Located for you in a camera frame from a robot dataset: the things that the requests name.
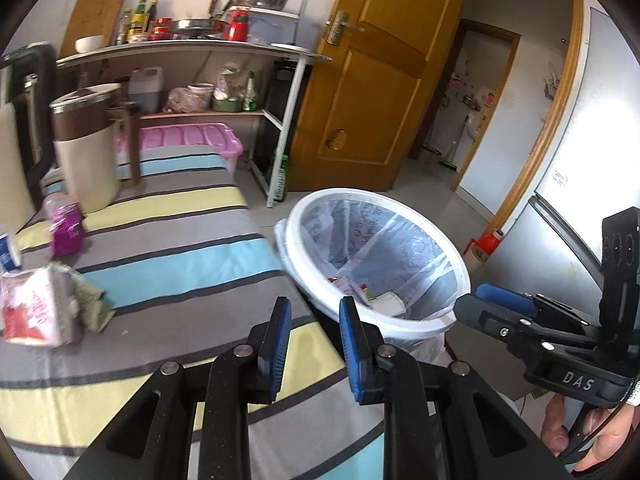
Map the bamboo cutting board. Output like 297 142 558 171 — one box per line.
60 0 135 58

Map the white plastic bag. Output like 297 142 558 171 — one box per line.
215 62 251 103

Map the red bottle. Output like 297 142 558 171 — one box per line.
221 6 251 42

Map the pink clear jelly cup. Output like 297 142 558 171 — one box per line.
42 192 81 218

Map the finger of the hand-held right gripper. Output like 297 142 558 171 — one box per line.
452 292 596 361
475 282 601 335

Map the plastic oil jug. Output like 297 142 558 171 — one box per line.
128 66 165 115

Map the steel electric kettle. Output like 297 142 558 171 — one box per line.
0 42 58 233

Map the purple snack packet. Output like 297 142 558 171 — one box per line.
51 208 85 256

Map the brown cream jug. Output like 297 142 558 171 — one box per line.
49 83 143 214

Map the green bottle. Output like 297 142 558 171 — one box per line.
272 155 291 204

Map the white kitchen shelf rack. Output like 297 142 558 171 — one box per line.
55 40 333 208

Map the steel frying pan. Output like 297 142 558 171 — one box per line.
170 17 226 38

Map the white trash bin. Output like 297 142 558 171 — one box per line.
273 187 472 361

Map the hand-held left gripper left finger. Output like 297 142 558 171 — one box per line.
62 296 292 480

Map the red plastic container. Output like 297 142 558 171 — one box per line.
475 230 503 261

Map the white blue yogurt cup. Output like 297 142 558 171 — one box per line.
0 232 23 273

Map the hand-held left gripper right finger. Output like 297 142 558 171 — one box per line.
339 296 571 480

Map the strawberry milk carton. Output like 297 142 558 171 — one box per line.
0 260 117 347

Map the person's right hand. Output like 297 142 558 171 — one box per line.
541 394 640 473

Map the clear plastic bin liner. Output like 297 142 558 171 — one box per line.
280 195 463 366

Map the pink plastic storage box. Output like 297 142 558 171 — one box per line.
115 122 244 181

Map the yellow label oil bottle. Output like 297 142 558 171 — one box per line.
129 0 148 43

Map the metal door handle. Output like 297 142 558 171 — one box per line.
325 11 366 46

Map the wooden door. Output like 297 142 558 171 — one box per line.
290 0 473 193

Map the white plastic container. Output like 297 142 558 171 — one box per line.
235 7 301 43

